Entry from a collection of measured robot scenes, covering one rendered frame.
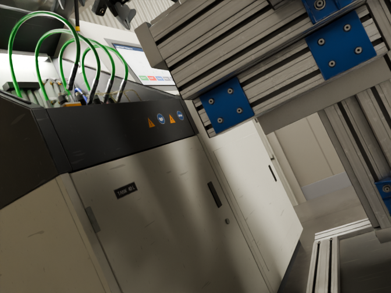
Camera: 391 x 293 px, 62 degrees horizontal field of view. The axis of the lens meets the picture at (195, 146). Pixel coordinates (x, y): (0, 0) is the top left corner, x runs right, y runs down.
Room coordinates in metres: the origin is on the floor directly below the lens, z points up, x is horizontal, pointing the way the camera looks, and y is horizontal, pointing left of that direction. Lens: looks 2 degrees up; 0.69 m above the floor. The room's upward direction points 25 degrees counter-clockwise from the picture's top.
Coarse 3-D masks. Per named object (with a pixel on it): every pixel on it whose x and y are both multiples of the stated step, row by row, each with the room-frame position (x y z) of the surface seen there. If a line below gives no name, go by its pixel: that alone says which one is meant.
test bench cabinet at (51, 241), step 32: (32, 192) 0.76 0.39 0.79; (64, 192) 0.71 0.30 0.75; (224, 192) 1.30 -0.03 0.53; (0, 224) 0.84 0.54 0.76; (32, 224) 0.78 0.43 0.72; (64, 224) 0.73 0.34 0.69; (0, 256) 0.87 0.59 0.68; (32, 256) 0.81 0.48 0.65; (64, 256) 0.75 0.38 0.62; (96, 256) 0.71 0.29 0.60; (256, 256) 1.32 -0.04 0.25; (0, 288) 0.90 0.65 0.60; (32, 288) 0.83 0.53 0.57; (64, 288) 0.78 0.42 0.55; (96, 288) 0.73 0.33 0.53
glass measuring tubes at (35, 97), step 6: (6, 84) 1.26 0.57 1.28; (12, 84) 1.27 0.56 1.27; (18, 84) 1.30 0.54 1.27; (24, 84) 1.32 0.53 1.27; (30, 84) 1.34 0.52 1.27; (36, 84) 1.37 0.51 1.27; (6, 90) 1.27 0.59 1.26; (12, 90) 1.27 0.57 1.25; (24, 90) 1.34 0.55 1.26; (30, 90) 1.34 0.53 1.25; (36, 90) 1.37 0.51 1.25; (24, 96) 1.31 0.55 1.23; (30, 96) 1.34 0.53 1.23; (36, 96) 1.37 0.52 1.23; (36, 102) 1.35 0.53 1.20; (42, 102) 1.37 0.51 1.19
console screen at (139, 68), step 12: (120, 48) 1.66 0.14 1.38; (132, 48) 1.76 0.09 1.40; (120, 60) 1.58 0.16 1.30; (132, 60) 1.67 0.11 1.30; (144, 60) 1.77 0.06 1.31; (132, 72) 1.59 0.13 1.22; (144, 72) 1.69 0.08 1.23; (156, 72) 1.79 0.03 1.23; (168, 72) 1.91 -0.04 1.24; (144, 84) 1.60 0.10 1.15; (156, 84) 1.70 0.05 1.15; (168, 84) 1.81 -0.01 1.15
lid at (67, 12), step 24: (0, 0) 1.23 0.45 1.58; (24, 0) 1.31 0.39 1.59; (48, 0) 1.39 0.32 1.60; (72, 0) 1.47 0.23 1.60; (0, 24) 1.28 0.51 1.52; (24, 24) 1.36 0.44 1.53; (48, 24) 1.45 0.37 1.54; (0, 48) 1.34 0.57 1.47; (24, 48) 1.43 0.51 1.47; (48, 48) 1.53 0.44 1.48
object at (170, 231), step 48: (192, 144) 1.24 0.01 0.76; (96, 192) 0.77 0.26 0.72; (144, 192) 0.91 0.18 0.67; (192, 192) 1.11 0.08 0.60; (144, 240) 0.85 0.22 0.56; (192, 240) 1.01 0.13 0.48; (240, 240) 1.26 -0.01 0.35; (144, 288) 0.79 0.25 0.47; (192, 288) 0.93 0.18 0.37; (240, 288) 1.13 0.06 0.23
